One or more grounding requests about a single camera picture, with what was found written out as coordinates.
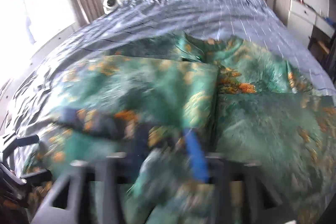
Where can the white desk with drawer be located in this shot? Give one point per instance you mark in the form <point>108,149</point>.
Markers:
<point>304,11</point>

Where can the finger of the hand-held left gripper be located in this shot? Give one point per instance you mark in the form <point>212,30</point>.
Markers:
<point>25,140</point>
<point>36,174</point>

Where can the white desk fan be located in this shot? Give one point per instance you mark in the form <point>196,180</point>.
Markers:
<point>110,3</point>

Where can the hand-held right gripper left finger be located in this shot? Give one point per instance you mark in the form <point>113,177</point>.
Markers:
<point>78,187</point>

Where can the green landscape print jacket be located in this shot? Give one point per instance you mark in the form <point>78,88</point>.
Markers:
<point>170,108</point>

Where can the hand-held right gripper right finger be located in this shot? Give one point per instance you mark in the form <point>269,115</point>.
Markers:
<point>195,155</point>

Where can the wooden chair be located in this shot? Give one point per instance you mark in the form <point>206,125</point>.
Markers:
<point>321,47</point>

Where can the blue checked duvet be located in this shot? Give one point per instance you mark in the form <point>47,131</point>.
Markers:
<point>183,11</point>

